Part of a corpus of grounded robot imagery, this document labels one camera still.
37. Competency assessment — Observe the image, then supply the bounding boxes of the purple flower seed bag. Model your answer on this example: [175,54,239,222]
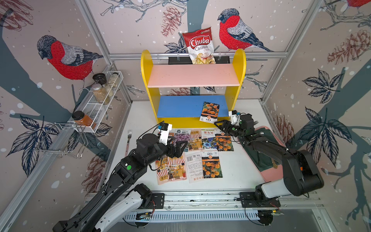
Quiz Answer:
[174,129,191,152]

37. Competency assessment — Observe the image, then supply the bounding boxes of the hidden orange flower seed bag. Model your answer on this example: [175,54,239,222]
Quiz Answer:
[201,149,223,178]

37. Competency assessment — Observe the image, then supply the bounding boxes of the chrome wire hook rack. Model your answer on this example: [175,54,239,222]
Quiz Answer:
[32,121,89,159]

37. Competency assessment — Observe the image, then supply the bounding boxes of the blue flower seed bag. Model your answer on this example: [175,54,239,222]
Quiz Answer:
[201,129,217,149]

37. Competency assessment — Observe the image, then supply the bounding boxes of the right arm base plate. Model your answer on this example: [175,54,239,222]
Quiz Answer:
[239,192,281,208]

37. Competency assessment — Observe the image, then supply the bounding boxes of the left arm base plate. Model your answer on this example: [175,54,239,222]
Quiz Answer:
[140,193,165,209]

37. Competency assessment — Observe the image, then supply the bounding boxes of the silver fork pink handle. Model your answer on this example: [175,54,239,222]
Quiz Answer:
[125,130,132,157]

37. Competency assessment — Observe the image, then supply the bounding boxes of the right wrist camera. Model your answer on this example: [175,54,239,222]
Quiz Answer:
[229,110,241,125]

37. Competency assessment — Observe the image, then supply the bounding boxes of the red Chuba chips bag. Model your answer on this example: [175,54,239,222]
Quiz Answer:
[182,27,215,64]

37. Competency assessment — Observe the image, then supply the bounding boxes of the white text seed bag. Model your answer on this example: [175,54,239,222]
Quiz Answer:
[185,151,203,183]

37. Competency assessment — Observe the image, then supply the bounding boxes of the orange sauce jar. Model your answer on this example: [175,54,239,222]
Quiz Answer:
[71,111,96,129]

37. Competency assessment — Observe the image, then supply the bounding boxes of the clear spice jar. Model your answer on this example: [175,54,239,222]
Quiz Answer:
[108,72,120,88]

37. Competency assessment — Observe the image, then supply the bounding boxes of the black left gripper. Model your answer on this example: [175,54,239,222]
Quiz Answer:
[145,134,188,166]

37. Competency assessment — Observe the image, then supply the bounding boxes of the pink tray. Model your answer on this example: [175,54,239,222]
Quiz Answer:
[239,126,290,183]

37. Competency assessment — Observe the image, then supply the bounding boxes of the white wire spice rack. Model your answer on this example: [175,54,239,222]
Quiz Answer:
[71,71,123,134]

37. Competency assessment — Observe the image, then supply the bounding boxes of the black lid spice jar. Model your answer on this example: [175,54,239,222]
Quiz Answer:
[92,73,114,97]

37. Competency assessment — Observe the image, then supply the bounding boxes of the market stall seed bag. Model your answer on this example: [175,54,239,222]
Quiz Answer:
[189,129,202,151]

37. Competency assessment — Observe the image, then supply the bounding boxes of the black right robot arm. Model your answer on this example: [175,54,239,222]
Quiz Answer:
[214,114,324,201]

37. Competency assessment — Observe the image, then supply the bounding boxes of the silver lid spice jar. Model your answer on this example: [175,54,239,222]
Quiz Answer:
[91,83,110,105]

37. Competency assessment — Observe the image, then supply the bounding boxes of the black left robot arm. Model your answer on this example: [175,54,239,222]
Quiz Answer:
[53,133,188,232]

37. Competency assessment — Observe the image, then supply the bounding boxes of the orange flower seed bag top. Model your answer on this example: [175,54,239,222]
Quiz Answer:
[214,129,234,151]

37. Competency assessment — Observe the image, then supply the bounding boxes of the black wall bracket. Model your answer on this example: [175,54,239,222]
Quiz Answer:
[168,56,231,65]

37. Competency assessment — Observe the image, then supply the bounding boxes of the yellow two-tier shelf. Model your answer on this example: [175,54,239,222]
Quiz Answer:
[140,48,248,131]

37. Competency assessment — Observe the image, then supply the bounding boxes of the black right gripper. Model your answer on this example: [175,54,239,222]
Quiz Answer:
[214,120,245,139]

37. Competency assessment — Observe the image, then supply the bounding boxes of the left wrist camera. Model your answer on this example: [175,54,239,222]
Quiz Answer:
[158,121,173,145]

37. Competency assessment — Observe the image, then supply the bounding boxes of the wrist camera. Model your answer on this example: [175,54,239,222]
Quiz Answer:
[229,110,241,125]
[158,121,173,145]

